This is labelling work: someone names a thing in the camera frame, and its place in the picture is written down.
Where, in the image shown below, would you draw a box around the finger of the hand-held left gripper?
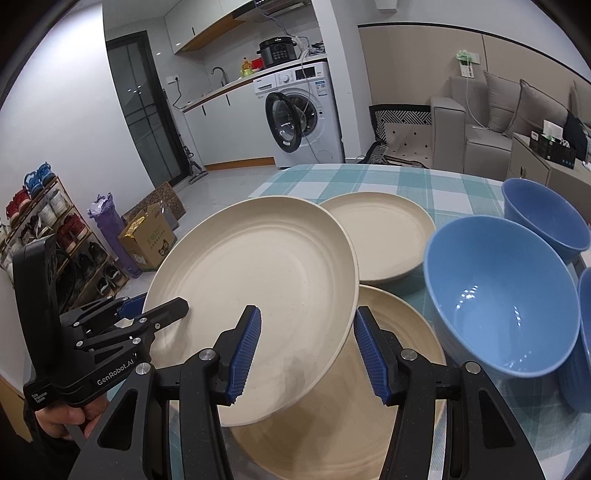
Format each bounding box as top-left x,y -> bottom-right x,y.
74,298 -> 190,354
59,296 -> 147,329

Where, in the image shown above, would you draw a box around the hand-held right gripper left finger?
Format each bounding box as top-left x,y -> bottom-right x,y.
67,305 -> 262,480

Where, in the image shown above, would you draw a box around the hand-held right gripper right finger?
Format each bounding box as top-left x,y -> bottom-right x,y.
355,307 -> 548,480

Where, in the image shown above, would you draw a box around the large beige plate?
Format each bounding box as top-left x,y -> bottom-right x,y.
142,198 -> 360,428

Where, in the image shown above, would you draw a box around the blue bowl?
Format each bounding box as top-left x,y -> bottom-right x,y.
556,268 -> 591,414
501,178 -> 591,265
423,215 -> 581,380

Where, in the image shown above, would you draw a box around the person's left forearm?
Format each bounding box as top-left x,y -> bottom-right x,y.
0,392 -> 88,480

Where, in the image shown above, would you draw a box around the person's left hand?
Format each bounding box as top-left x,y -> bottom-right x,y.
34,399 -> 100,441

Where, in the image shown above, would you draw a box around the cardboard box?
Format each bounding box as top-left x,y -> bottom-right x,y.
117,203 -> 178,271

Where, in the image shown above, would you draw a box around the purple plastic bag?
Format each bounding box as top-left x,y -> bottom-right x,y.
88,193 -> 144,278

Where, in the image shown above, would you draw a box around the wooden shoe rack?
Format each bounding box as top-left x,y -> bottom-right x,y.
0,161 -> 130,315

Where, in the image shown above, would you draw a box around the rows of shoes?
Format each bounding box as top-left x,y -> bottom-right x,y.
0,162 -> 129,305

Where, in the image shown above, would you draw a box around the brown patterned board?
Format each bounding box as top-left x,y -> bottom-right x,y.
121,181 -> 187,227

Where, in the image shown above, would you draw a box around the small beige plate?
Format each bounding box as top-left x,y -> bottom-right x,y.
318,193 -> 437,284

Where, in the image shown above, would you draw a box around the upright floor mop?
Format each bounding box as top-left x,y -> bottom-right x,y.
182,145 -> 208,185

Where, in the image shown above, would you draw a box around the teal checked tablecloth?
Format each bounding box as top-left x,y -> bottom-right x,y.
168,162 -> 591,480

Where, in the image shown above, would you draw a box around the black framed glass door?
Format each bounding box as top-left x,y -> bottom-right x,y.
105,36 -> 185,185

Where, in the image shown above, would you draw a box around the white kitchen counter cabinet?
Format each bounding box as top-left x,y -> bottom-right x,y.
181,76 -> 278,169

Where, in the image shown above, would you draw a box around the black white patterned mat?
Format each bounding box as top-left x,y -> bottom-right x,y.
358,105 -> 435,169

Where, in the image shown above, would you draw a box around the grey sofa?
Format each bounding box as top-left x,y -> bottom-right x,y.
430,71 -> 591,174

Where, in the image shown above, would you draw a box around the white washing machine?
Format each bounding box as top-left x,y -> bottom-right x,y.
252,62 -> 345,169

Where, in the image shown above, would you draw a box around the beige side cabinet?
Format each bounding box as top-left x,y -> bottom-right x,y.
505,134 -> 591,185

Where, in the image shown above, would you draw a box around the black box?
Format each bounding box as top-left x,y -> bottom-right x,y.
529,130 -> 578,169

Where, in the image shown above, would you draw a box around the black pressure cooker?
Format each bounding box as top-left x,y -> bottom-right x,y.
257,38 -> 297,70

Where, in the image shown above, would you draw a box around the grey sofa cushion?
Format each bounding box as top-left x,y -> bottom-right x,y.
482,71 -> 522,132
505,79 -> 571,139

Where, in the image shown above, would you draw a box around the dark cloth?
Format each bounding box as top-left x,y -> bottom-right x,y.
563,113 -> 589,160

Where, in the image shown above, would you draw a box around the white cable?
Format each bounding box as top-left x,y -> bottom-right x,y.
464,76 -> 490,127

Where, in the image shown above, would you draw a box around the white upper wall cabinet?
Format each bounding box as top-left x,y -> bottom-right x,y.
159,0 -> 252,56

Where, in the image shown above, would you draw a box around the wall power strip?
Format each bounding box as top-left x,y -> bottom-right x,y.
455,50 -> 478,78

